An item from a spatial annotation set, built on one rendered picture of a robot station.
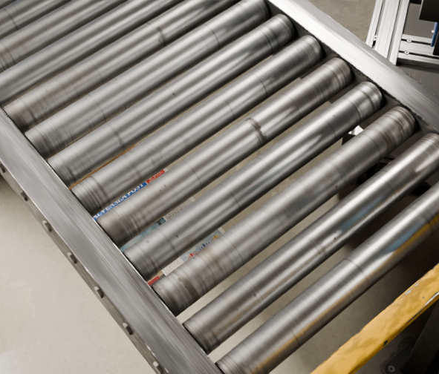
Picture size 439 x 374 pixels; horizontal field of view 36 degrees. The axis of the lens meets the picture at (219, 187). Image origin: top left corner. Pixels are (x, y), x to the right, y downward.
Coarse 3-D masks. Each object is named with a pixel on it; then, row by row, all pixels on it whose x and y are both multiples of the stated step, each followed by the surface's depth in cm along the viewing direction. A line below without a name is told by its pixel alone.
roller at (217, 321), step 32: (416, 160) 94; (352, 192) 93; (384, 192) 91; (320, 224) 89; (352, 224) 90; (288, 256) 87; (320, 256) 88; (256, 288) 85; (288, 288) 87; (192, 320) 83; (224, 320) 83
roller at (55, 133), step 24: (216, 24) 110; (240, 24) 111; (168, 48) 108; (192, 48) 108; (216, 48) 111; (144, 72) 105; (168, 72) 107; (96, 96) 103; (120, 96) 104; (144, 96) 107; (48, 120) 101; (72, 120) 101; (96, 120) 103; (48, 144) 100
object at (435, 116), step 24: (264, 0) 113; (288, 0) 112; (312, 24) 109; (336, 24) 109; (336, 48) 106; (360, 48) 105; (360, 72) 103; (384, 72) 103; (336, 96) 112; (384, 96) 102; (408, 96) 100; (432, 96) 100; (432, 120) 97; (408, 144) 104
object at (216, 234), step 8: (144, 184) 189; (120, 200) 186; (192, 200) 185; (176, 208) 184; (96, 216) 184; (168, 216) 183; (152, 224) 182; (160, 224) 182; (144, 232) 180; (216, 232) 179; (136, 240) 179; (208, 240) 178; (120, 248) 178; (192, 248) 177; (200, 248) 177; (184, 256) 176; (176, 264) 175; (160, 272) 174; (168, 272) 174; (152, 280) 173
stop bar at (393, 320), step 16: (432, 272) 82; (416, 288) 81; (432, 288) 81; (400, 304) 80; (416, 304) 80; (384, 320) 79; (400, 320) 79; (368, 336) 78; (384, 336) 78; (336, 352) 78; (352, 352) 78; (368, 352) 77; (320, 368) 77; (336, 368) 77; (352, 368) 77
